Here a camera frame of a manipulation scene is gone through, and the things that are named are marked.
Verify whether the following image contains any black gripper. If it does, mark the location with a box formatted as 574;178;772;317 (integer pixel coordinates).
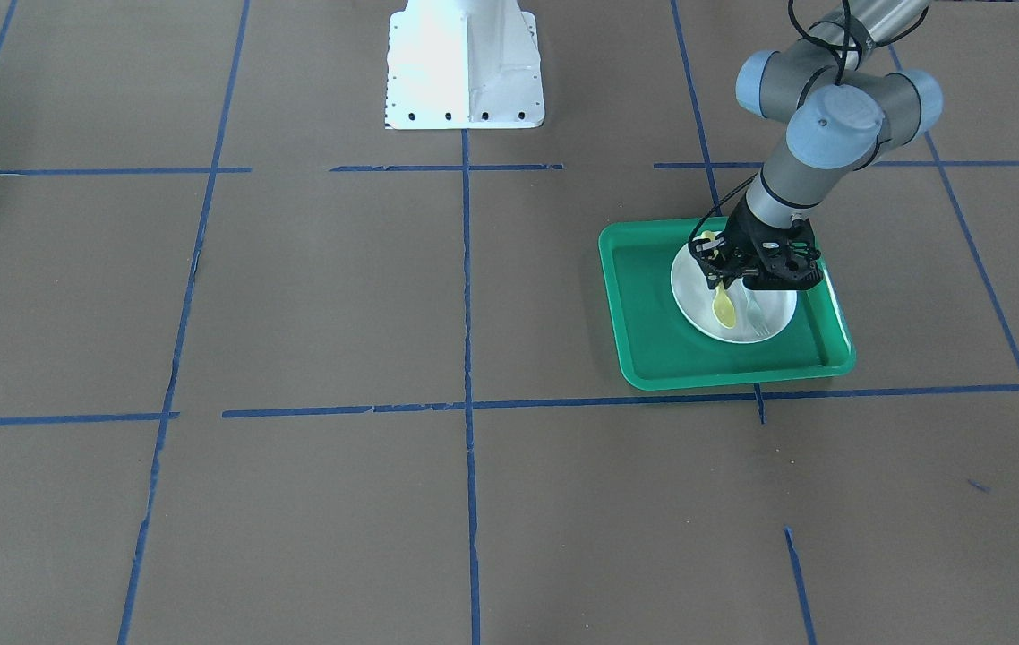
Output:
690;199;799;291

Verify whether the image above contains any yellow plastic spoon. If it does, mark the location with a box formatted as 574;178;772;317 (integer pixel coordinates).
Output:
699;231;736;330

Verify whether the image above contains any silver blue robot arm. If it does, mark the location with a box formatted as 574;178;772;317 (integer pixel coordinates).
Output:
687;1;944;291

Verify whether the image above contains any white round plate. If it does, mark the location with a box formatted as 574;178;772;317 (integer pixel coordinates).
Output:
671;246;799;344

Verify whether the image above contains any clear plastic fork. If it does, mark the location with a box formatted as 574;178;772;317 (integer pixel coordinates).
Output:
743;288;772;339

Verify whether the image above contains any green plastic tray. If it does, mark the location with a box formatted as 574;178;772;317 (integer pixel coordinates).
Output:
598;218;856;391

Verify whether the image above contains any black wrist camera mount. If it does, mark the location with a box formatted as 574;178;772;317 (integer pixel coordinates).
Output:
742;218;825;291

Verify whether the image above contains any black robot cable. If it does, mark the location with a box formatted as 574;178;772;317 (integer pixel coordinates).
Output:
689;0;869;270

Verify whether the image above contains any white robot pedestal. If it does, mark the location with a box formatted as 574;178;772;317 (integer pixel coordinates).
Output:
384;1;546;131

